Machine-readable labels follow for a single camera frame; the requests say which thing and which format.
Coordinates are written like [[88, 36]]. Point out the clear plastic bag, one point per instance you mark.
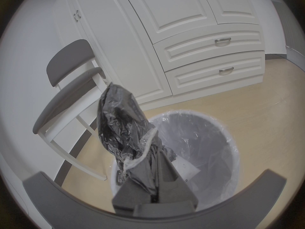
[[214, 156]]

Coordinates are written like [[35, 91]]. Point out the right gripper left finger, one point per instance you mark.
[[128, 197]]

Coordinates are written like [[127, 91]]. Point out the white wardrobe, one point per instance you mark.
[[190, 44]]

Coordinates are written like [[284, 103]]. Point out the white chair with grey cushions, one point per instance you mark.
[[69, 56]]

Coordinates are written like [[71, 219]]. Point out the white trash bin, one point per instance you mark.
[[236, 163]]

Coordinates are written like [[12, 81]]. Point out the black plastic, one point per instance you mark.
[[119, 118]]

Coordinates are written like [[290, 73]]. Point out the grey curtain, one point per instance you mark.
[[283, 23]]

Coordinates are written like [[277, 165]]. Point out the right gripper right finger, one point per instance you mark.
[[171, 185]]

